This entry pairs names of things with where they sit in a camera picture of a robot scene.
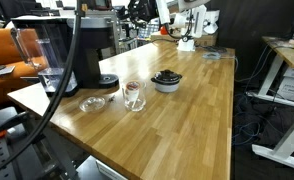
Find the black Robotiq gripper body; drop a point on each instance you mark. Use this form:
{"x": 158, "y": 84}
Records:
{"x": 143, "y": 8}

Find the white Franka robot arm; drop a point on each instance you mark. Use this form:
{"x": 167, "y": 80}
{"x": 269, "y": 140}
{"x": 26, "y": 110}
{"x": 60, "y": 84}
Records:
{"x": 185, "y": 23}

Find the black coffee maker body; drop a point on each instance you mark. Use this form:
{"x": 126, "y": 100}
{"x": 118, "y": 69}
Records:
{"x": 88, "y": 56}

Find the coffee pod colourful foil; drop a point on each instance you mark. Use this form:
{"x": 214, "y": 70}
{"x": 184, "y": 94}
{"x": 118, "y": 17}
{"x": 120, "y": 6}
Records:
{"x": 132, "y": 88}

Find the dark coffee grounds spill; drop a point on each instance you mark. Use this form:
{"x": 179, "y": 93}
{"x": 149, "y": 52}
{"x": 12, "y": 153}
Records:
{"x": 111, "y": 98}

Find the red round object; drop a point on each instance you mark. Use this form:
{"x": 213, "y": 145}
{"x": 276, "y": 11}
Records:
{"x": 164, "y": 30}

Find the light wooden cabinet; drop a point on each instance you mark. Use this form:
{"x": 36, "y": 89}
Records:
{"x": 203, "y": 40}

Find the clear round dish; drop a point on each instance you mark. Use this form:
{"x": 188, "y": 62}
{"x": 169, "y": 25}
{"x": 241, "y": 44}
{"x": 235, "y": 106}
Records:
{"x": 211, "y": 56}

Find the clear glass cup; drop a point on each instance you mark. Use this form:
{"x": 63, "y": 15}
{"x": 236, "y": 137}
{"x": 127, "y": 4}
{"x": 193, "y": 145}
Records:
{"x": 134, "y": 103}

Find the clear glass lid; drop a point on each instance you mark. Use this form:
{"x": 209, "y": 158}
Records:
{"x": 92, "y": 104}

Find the orange sofa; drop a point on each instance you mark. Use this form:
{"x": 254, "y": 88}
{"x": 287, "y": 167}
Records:
{"x": 0, "y": 46}

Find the grey patterned card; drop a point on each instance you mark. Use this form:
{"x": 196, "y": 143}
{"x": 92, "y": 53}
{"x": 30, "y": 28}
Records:
{"x": 2, "y": 71}

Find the white printed box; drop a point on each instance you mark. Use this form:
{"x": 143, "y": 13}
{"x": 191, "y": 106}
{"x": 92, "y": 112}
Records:
{"x": 293, "y": 86}

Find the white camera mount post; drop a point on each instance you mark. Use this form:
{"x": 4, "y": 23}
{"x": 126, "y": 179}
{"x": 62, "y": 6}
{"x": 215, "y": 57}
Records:
{"x": 200, "y": 21}

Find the white frame wooden desk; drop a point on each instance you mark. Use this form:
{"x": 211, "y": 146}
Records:
{"x": 287, "y": 50}

